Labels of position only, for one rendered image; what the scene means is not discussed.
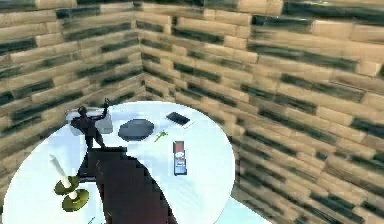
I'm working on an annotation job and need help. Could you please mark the black mobile phone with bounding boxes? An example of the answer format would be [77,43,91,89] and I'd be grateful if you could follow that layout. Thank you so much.
[165,111,195,130]

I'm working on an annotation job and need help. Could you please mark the round white table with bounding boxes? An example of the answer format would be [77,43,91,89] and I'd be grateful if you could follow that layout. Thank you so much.
[1,100,272,224]

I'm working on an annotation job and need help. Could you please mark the black figure statue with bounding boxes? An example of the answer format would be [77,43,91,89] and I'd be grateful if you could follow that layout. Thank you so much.
[70,97,111,150]

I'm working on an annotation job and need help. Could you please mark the green candle holder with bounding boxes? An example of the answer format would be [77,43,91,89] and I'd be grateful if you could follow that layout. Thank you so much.
[53,175,91,213]

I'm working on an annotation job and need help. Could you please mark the white candle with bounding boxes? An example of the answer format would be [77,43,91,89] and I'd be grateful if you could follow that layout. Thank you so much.
[48,153,79,201]

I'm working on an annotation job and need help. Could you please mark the dark round plate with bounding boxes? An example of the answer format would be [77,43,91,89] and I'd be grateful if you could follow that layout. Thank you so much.
[117,118,156,143]

